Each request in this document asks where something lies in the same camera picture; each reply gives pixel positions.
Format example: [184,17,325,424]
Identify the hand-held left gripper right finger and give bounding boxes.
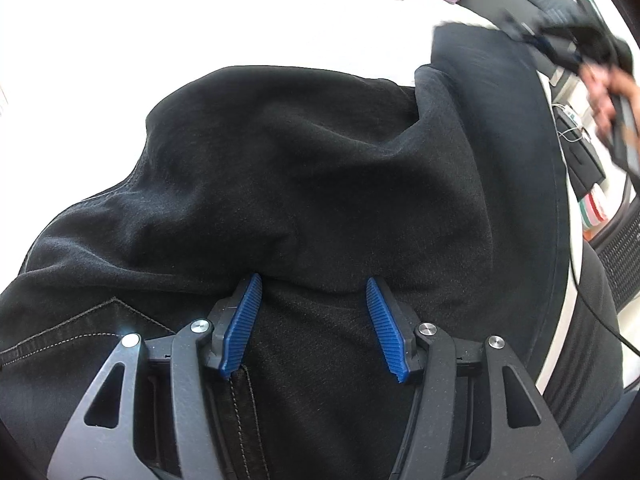
[366,278,578,480]

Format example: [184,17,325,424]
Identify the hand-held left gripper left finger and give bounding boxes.
[47,273,263,480]

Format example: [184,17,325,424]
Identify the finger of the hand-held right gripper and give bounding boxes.
[502,10,583,68]

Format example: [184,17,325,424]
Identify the black pants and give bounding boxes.
[0,21,575,480]

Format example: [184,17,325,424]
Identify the person's right hand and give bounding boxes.
[581,64,632,133]

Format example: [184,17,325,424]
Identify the striped cloth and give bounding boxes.
[580,187,610,233]

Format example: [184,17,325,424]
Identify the black mesh chair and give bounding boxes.
[590,175,640,316]

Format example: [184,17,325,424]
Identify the black cable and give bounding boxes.
[552,110,640,358]

